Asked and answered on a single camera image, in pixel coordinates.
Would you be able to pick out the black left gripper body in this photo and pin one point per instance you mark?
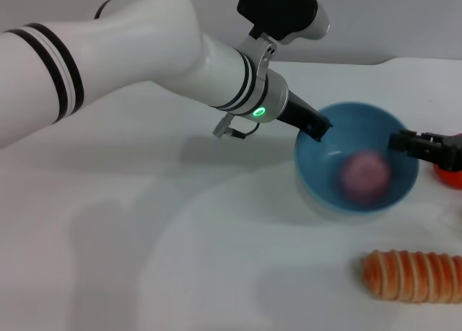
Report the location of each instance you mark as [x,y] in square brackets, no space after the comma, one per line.
[294,113]

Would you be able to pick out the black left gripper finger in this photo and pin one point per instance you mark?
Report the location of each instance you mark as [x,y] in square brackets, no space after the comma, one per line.
[317,127]

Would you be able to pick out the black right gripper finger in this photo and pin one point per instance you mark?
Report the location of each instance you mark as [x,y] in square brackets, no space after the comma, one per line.
[429,149]

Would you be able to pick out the blue bowl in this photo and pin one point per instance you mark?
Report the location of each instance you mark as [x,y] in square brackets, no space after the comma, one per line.
[317,172]

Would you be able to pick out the pink toy peach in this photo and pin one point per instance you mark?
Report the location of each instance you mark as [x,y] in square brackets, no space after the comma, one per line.
[364,176]

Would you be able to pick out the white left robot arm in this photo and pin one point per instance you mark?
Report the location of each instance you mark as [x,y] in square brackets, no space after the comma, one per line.
[144,46]

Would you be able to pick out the red toy fruit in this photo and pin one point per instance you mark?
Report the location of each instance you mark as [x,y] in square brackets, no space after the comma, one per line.
[451,179]

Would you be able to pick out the orange striped toy bread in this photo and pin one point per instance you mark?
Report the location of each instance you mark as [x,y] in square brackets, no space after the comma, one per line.
[408,277]

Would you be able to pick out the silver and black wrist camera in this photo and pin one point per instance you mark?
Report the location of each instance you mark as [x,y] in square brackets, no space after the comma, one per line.
[281,10]

